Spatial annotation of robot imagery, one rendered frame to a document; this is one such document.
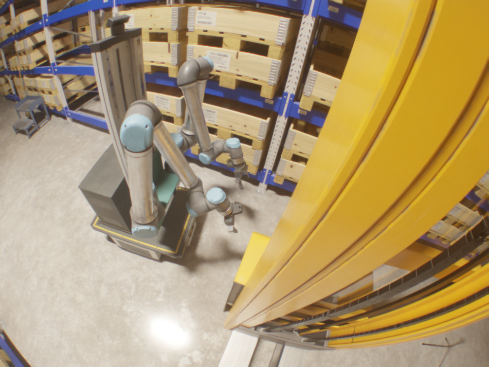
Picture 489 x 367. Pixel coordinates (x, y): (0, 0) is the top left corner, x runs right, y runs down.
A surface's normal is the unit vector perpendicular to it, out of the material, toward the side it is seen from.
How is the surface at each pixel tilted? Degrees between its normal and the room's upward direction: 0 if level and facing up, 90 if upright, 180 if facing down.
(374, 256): 90
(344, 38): 90
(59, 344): 0
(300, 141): 90
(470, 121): 90
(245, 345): 0
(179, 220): 0
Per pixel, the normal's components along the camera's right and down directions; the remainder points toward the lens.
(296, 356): 0.13, -0.66
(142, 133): 0.29, 0.65
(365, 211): -0.32, 0.68
